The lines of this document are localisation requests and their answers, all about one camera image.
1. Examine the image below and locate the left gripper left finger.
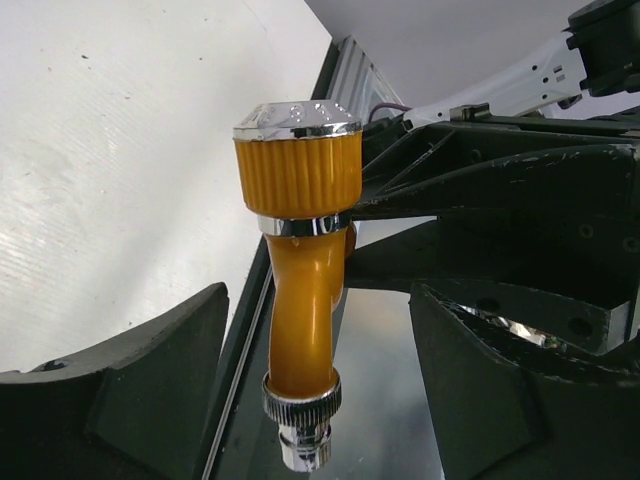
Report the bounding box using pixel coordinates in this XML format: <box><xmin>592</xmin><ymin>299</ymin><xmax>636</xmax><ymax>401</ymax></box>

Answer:
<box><xmin>1</xmin><ymin>283</ymin><xmax>229</xmax><ymax>479</ymax></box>

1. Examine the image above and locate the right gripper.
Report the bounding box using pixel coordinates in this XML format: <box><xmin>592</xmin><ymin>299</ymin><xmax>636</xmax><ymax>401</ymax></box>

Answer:
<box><xmin>346</xmin><ymin>112</ymin><xmax>639</xmax><ymax>356</ymax></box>

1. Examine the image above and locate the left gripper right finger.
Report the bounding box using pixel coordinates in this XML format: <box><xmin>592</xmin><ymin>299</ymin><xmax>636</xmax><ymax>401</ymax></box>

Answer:
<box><xmin>410</xmin><ymin>284</ymin><xmax>639</xmax><ymax>479</ymax></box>

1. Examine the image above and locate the orange water faucet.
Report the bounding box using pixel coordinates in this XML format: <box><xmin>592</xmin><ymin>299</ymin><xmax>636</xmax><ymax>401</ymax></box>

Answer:
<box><xmin>233</xmin><ymin>100</ymin><xmax>363</xmax><ymax>473</ymax></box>

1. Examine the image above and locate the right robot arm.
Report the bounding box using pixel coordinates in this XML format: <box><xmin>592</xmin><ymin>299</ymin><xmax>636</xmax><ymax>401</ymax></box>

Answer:
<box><xmin>346</xmin><ymin>1</ymin><xmax>639</xmax><ymax>363</ymax></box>

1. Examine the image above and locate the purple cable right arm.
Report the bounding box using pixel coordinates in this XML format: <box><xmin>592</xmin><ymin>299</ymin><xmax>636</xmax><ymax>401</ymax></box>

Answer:
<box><xmin>368</xmin><ymin>99</ymin><xmax>409</xmax><ymax>121</ymax></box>

